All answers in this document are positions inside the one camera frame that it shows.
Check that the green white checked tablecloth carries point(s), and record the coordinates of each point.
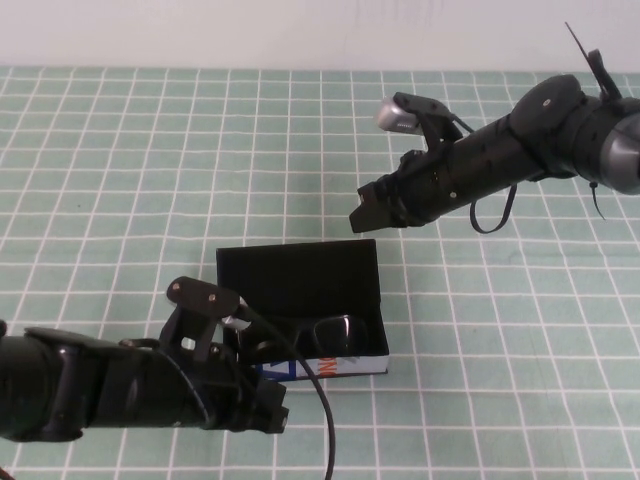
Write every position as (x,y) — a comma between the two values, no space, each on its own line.
(150,150)

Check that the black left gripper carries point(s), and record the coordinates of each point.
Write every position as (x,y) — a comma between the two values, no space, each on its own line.
(230,395)

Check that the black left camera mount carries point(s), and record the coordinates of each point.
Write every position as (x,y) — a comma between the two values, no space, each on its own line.
(200,300)

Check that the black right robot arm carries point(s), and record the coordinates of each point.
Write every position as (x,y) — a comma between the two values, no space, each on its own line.
(500,155)

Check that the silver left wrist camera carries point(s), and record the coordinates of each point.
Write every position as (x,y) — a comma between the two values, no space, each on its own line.
(235,321)

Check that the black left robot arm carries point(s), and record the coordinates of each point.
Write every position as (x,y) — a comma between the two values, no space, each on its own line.
(100,385)

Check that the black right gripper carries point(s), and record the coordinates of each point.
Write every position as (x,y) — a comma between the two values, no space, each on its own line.
(425,185)

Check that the black printed glasses case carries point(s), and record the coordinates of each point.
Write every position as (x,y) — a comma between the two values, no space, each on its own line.
(300,280)

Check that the dark framed glasses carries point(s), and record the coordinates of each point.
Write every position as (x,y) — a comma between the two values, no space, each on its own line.
(330,334)

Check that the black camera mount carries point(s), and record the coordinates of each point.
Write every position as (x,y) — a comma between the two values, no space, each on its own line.
(200,300)
(435,115)

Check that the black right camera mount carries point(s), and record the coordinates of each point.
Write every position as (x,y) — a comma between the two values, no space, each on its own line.
(435,115)

